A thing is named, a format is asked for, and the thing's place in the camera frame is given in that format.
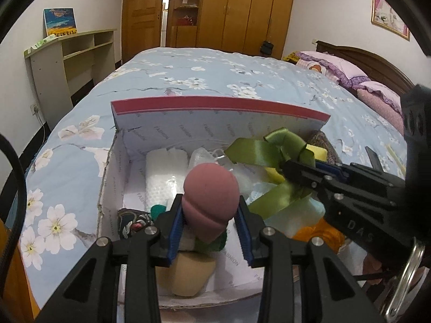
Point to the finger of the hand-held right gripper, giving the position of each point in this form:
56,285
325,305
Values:
331,171
303,173

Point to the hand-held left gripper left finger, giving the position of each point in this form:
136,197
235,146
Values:
175,232

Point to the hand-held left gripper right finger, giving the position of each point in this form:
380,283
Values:
245,232

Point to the brown knitted cloth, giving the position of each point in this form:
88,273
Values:
331,151

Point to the yellow sponge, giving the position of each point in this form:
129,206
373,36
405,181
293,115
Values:
318,153

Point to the white green knit sock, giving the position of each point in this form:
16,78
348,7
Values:
208,245

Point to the dark patterned pouch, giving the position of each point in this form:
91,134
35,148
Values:
131,222

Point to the green satin ribbon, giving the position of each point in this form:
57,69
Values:
266,144

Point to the pink makeup sponge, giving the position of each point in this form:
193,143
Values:
212,195

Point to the white knitted cloth packet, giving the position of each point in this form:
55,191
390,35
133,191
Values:
161,175

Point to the orange knitted item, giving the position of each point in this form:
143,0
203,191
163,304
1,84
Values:
313,232

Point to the white organza pouch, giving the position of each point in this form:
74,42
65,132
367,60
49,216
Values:
202,158

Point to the red cardboard box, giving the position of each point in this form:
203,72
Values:
202,121

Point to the black smartphone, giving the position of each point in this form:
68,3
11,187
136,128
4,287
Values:
372,156

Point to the cartoon printed pink pillow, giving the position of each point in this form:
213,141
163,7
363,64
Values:
316,69

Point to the yellow plush toy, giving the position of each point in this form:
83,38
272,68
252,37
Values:
291,58

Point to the dark wooden headboard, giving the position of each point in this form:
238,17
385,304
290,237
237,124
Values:
370,60

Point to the black bag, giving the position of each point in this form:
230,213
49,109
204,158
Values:
267,47

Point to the wooden desk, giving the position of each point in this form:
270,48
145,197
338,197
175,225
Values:
13,276

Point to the wooden wardrobe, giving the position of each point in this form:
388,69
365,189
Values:
235,10

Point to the red shelf item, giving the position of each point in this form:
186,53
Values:
185,21

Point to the beige shelf desk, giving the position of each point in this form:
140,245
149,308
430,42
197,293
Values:
47,74

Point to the wooden door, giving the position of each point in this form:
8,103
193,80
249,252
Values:
141,23

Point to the green white packet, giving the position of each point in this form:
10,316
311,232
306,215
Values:
40,44

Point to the blue yellow landscape painting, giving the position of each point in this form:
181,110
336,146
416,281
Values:
60,22

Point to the framed wall picture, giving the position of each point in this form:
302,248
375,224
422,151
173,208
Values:
390,13

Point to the wall socket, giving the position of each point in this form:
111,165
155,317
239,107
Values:
35,109

